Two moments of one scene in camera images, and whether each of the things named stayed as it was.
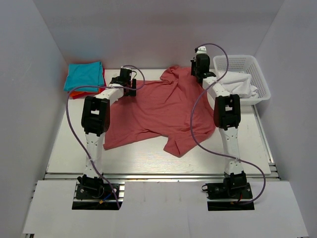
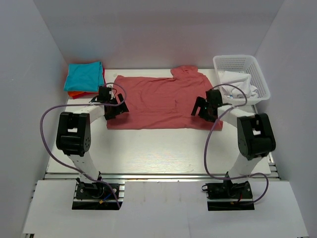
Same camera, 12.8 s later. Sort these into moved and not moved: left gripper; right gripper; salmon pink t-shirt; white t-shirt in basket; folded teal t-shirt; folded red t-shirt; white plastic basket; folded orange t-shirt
Moved: right gripper; salmon pink t-shirt; left gripper
Not moved: white plastic basket; white t-shirt in basket; folded red t-shirt; folded orange t-shirt; folded teal t-shirt
